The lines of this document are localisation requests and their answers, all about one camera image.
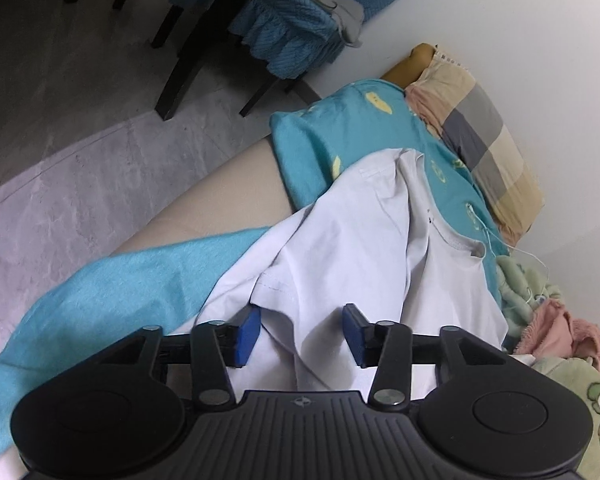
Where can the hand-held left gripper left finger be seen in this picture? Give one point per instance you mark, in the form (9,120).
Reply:
(247,336)

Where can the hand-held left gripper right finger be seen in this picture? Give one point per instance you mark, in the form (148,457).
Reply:
(355,336)

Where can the white t-shirt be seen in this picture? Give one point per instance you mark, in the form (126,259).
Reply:
(340,240)

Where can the beige sofa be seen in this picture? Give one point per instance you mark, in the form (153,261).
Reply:
(220,200)

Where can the pink plush cloth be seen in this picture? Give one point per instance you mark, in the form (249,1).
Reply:
(555,332)

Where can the green plush blanket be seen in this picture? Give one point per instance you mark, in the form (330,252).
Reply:
(580,390)

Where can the plaid pillow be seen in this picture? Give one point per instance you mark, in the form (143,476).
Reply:
(485,125)

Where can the mustard brown cushion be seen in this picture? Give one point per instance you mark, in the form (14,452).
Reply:
(405,67)

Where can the black chair with blue cover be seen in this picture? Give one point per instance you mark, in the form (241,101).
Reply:
(300,15)

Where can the grey cloth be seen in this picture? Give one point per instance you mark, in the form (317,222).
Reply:
(340,7)

